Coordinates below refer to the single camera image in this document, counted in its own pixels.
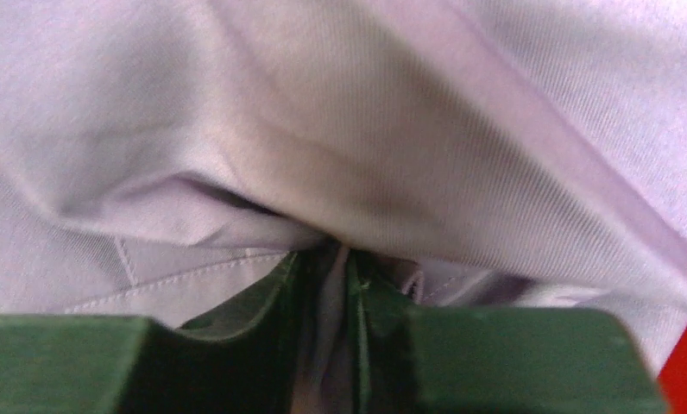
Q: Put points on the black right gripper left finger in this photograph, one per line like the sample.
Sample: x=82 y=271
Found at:
x=237 y=358

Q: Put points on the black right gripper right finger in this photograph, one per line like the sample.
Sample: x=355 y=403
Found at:
x=412 y=358

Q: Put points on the purple skirt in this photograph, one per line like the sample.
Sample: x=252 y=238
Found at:
x=157 y=158

